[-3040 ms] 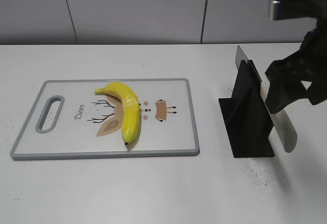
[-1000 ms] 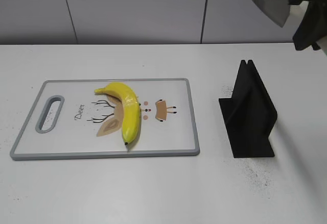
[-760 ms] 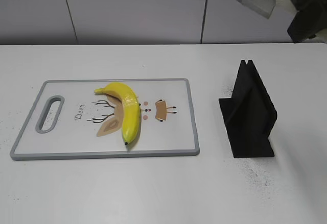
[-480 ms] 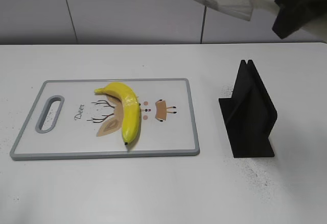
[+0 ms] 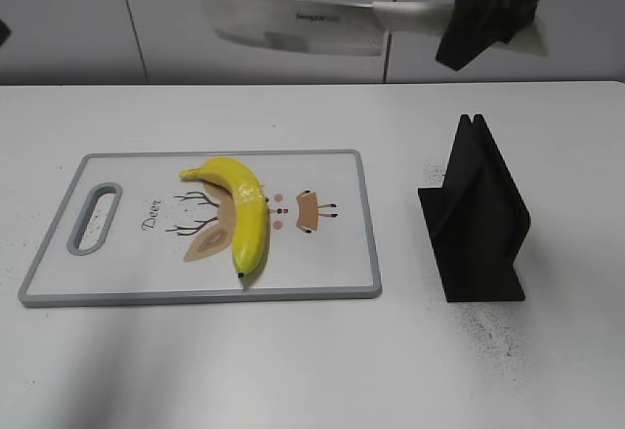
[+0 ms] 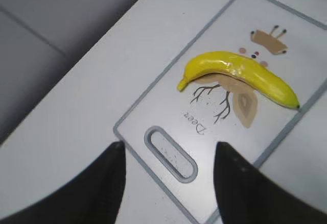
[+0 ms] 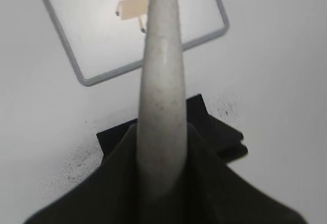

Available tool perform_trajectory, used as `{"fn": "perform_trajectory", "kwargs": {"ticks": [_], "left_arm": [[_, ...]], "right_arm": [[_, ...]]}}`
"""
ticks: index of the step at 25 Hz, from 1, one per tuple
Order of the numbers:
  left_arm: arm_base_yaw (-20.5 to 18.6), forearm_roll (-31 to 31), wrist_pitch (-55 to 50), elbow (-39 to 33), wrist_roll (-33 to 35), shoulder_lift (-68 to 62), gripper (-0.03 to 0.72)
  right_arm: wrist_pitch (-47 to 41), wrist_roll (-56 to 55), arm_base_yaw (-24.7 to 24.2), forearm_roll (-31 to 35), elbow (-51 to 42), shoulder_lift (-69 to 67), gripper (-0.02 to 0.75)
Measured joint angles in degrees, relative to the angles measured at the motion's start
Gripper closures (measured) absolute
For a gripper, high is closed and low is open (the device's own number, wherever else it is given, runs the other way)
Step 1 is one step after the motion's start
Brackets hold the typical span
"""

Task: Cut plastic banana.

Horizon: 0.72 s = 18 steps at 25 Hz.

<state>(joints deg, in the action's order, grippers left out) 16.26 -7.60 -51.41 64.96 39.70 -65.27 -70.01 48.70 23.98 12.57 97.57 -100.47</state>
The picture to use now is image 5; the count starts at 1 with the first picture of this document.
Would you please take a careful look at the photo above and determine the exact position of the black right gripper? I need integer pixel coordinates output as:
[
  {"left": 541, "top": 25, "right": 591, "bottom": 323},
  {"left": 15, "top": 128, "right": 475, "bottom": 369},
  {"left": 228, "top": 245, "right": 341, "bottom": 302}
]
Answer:
[{"left": 436, "top": 0, "right": 540, "bottom": 71}]

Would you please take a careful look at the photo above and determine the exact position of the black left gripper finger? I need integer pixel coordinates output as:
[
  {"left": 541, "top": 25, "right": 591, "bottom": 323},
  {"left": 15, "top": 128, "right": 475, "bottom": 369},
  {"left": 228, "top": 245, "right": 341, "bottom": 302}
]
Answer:
[{"left": 0, "top": 21, "right": 11, "bottom": 46}]

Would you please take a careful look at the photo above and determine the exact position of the white-handled kitchen knife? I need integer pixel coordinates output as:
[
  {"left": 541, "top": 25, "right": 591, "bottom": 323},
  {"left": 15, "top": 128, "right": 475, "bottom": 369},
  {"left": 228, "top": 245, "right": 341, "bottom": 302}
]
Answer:
[{"left": 200, "top": 0, "right": 551, "bottom": 59}]

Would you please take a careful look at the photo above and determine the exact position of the yellow plastic banana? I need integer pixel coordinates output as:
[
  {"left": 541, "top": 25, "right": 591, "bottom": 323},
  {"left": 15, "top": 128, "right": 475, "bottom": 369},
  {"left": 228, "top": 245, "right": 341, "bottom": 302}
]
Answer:
[{"left": 180, "top": 157, "right": 270, "bottom": 278}]

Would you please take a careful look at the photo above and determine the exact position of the black knife stand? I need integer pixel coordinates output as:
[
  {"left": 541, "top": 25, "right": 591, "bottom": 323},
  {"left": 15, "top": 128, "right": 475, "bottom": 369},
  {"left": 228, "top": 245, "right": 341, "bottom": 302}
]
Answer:
[{"left": 417, "top": 114, "right": 531, "bottom": 303}]

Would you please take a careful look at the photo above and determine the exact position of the white grey-rimmed cutting board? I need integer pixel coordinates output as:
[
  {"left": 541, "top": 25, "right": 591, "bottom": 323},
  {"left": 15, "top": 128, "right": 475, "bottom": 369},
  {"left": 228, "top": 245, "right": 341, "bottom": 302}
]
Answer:
[{"left": 19, "top": 150, "right": 382, "bottom": 307}]

